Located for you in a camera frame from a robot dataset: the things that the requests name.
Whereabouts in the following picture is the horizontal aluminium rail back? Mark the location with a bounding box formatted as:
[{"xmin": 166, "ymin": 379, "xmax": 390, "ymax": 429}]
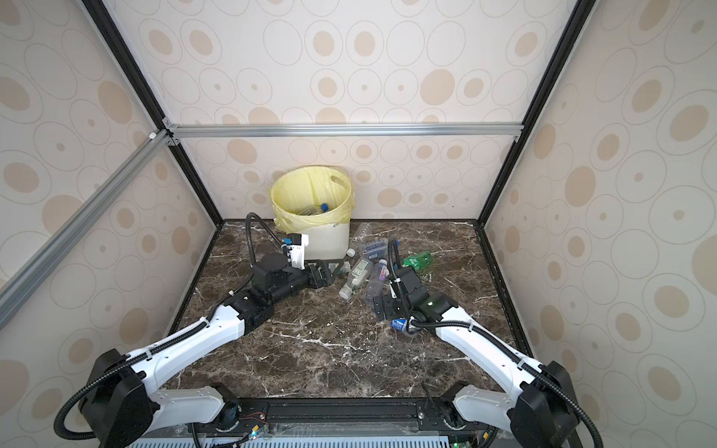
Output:
[{"xmin": 168, "ymin": 122, "xmax": 524, "ymax": 138}]

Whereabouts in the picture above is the aluminium rail left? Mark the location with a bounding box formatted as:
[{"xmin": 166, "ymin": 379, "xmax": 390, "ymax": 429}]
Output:
[{"xmin": 1, "ymin": 130, "xmax": 170, "ymax": 327}]

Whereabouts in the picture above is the clear crushed bottle white cap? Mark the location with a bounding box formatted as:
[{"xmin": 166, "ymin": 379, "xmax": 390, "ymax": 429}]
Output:
[{"xmin": 347, "ymin": 222, "xmax": 372, "ymax": 258}]

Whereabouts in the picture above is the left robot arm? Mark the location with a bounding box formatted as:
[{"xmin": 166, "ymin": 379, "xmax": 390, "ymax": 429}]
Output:
[{"xmin": 53, "ymin": 213, "xmax": 335, "ymax": 447}]

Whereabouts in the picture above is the black frame post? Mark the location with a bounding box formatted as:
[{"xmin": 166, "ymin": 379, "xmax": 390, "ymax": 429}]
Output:
[
  {"xmin": 477, "ymin": 0, "xmax": 597, "ymax": 229},
  {"xmin": 80, "ymin": 0, "xmax": 224, "ymax": 228}
]

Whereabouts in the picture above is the black frame post left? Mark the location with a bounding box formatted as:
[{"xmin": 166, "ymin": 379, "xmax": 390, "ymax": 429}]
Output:
[{"xmin": 80, "ymin": 0, "xmax": 224, "ymax": 228}]

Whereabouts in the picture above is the black frame post right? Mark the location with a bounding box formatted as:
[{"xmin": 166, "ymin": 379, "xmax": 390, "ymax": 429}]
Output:
[{"xmin": 477, "ymin": 0, "xmax": 597, "ymax": 229}]

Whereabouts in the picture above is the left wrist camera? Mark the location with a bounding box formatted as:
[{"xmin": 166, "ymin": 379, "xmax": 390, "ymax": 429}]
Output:
[{"xmin": 282, "ymin": 233, "xmax": 309, "ymax": 270}]

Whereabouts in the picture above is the white plastic waste bin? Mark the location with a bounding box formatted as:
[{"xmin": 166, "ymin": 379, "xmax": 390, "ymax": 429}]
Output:
[{"xmin": 292, "ymin": 223, "xmax": 349, "ymax": 261}]

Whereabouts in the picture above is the yellow bin liner bag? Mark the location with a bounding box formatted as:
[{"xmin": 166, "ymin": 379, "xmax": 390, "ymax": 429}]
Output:
[{"xmin": 270, "ymin": 165, "xmax": 355, "ymax": 233}]

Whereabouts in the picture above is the clear bottle purple label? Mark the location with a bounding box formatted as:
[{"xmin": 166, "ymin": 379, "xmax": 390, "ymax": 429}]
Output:
[{"xmin": 364, "ymin": 259, "xmax": 388, "ymax": 306}]

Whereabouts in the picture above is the green bottle yellow cap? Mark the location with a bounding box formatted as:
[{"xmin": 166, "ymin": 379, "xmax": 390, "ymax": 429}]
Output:
[{"xmin": 403, "ymin": 251, "xmax": 433, "ymax": 272}]

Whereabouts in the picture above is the Pepsi bottle blue cap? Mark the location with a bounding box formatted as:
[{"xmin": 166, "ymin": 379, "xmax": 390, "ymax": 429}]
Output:
[{"xmin": 390, "ymin": 318, "xmax": 414, "ymax": 337}]

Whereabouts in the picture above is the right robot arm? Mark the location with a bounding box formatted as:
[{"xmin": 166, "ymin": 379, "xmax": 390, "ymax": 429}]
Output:
[{"xmin": 373, "ymin": 266, "xmax": 604, "ymax": 447}]

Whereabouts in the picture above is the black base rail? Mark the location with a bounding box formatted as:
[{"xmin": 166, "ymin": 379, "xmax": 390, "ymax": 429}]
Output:
[{"xmin": 98, "ymin": 395, "xmax": 584, "ymax": 448}]

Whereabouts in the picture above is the clear bottle blue cap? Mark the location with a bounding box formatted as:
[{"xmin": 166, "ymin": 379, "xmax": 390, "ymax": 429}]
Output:
[{"xmin": 299, "ymin": 203, "xmax": 330, "ymax": 217}]

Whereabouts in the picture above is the clear bottle pale green cap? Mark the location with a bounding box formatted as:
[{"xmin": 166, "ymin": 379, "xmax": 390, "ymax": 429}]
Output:
[{"xmin": 339, "ymin": 258, "xmax": 373, "ymax": 300}]

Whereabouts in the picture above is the soda water bottle blue cap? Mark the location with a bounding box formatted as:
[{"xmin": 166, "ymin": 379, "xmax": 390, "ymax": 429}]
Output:
[{"xmin": 360, "ymin": 238, "xmax": 400, "ymax": 261}]

